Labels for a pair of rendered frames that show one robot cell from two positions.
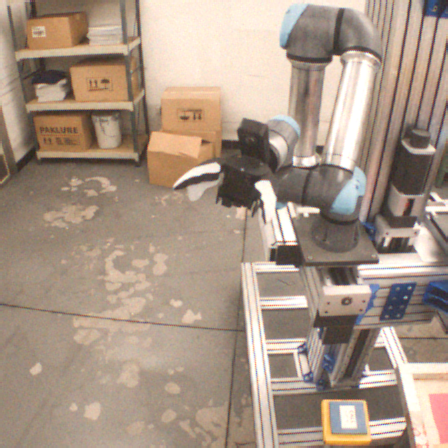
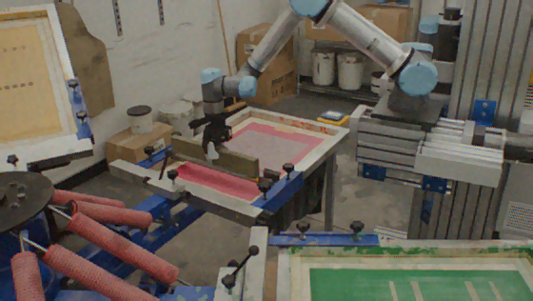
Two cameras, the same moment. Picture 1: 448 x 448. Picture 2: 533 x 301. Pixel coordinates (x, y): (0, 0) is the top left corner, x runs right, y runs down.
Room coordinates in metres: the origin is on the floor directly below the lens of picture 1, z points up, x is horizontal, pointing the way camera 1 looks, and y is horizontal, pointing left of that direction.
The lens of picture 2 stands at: (1.21, -2.42, 1.86)
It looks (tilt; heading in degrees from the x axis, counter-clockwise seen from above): 27 degrees down; 117
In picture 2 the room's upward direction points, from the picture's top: 1 degrees counter-clockwise
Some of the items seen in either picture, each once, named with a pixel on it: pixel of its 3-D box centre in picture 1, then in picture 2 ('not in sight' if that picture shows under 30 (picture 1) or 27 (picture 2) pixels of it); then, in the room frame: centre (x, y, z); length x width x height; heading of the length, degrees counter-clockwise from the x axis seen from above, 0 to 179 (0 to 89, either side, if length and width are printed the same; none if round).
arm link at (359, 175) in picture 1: (341, 188); (433, 31); (0.95, -0.34, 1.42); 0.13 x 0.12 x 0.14; 66
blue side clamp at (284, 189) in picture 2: not in sight; (277, 194); (0.59, -1.17, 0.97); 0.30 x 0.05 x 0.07; 84
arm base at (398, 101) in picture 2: not in sight; (409, 93); (0.96, -0.85, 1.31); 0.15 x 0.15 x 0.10
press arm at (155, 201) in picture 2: not in sight; (156, 206); (0.28, -1.46, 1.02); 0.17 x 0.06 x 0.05; 84
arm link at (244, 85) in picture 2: not in sight; (241, 85); (0.43, -1.11, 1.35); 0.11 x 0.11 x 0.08; 15
